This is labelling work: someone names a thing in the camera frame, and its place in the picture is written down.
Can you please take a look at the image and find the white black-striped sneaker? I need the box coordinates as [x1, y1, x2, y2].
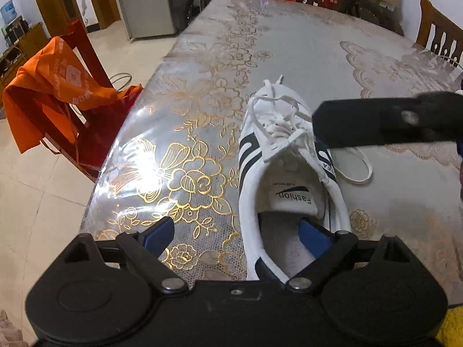
[238, 79, 352, 282]

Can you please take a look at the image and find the yellow sleeve forearm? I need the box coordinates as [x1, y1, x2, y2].
[436, 305, 463, 347]

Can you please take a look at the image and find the red wooden chair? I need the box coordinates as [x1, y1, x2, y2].
[39, 20, 143, 182]

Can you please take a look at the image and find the orange bag on chair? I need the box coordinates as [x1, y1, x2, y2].
[2, 37, 143, 153]

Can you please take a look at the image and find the silver refrigerator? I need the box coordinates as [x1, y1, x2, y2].
[116, 0, 187, 41]

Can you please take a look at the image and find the wooden sideboard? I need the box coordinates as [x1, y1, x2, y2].
[0, 23, 49, 92]

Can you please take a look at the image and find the blue water dispenser bottle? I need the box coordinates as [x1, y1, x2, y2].
[0, 0, 18, 25]

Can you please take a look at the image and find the wooden chair by wall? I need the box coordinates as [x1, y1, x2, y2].
[415, 0, 462, 67]

